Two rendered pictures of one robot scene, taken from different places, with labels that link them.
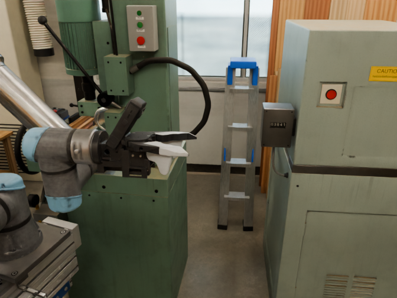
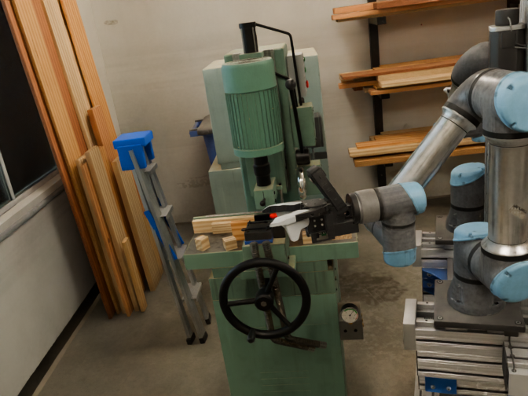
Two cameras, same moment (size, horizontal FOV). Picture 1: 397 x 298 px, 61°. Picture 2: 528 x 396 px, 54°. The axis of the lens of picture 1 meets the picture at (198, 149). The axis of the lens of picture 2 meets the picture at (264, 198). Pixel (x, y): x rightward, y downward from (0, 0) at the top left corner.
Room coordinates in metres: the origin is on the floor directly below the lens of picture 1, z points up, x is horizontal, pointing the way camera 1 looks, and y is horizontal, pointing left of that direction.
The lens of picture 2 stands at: (1.56, 2.25, 1.66)
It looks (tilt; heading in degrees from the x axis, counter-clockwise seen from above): 20 degrees down; 270
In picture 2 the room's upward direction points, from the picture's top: 8 degrees counter-clockwise
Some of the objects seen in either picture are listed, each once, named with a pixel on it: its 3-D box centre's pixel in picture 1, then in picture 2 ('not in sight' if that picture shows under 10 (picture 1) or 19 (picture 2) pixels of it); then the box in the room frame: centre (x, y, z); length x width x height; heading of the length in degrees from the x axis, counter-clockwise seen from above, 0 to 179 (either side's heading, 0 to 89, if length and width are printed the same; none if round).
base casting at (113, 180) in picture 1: (121, 162); (277, 248); (1.53, 0.38, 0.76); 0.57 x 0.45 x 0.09; 81
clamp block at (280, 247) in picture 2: not in sight; (266, 247); (1.57, 0.70, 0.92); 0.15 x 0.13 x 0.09; 171
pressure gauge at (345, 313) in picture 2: (33, 202); (350, 314); (1.32, 0.75, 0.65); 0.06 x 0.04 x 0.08; 171
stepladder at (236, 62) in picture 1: (238, 148); (166, 240); (2.09, -0.27, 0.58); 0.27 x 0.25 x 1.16; 175
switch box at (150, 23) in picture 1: (142, 28); (296, 75); (1.36, 0.21, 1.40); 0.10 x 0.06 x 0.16; 81
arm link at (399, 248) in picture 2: not in sight; (396, 238); (1.26, 1.16, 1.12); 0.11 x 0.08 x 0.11; 95
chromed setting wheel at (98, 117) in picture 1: (107, 120); (302, 183); (1.40, 0.40, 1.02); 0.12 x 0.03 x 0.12; 81
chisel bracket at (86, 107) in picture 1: (95, 109); (266, 194); (1.54, 0.49, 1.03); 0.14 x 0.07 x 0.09; 81
